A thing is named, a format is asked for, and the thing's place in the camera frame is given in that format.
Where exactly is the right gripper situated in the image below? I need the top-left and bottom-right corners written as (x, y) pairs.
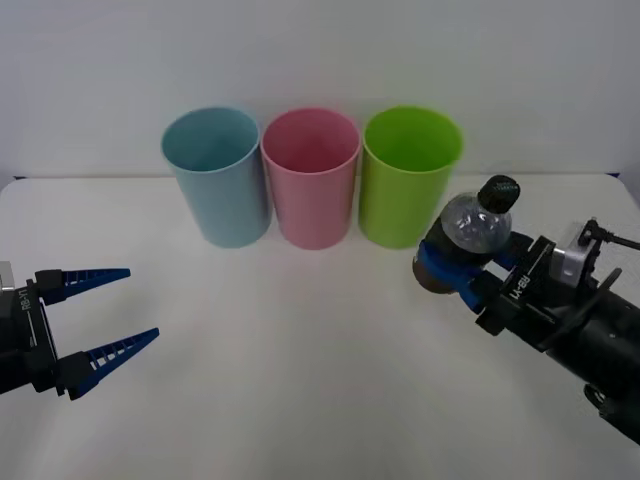
top-left (415, 230), bottom-right (599, 352)

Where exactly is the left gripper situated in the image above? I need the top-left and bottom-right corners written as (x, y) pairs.
top-left (0, 267), bottom-right (161, 402)

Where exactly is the clear bottle with black cap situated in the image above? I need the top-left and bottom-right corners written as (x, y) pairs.
top-left (411, 174), bottom-right (522, 297)

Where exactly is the green plastic bin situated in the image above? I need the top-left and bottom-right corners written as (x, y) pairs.
top-left (362, 104), bottom-right (466, 250)

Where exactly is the pale blue plastic bin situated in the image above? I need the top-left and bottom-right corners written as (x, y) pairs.
top-left (160, 106), bottom-right (274, 249)

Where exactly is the pink plastic bin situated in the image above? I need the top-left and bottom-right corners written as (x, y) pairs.
top-left (260, 107), bottom-right (363, 251)

